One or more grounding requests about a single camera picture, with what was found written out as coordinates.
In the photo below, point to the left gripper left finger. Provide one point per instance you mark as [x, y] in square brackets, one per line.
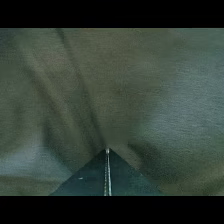
[88, 180]

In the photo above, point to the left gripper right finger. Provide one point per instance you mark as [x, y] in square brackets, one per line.
[130, 180]

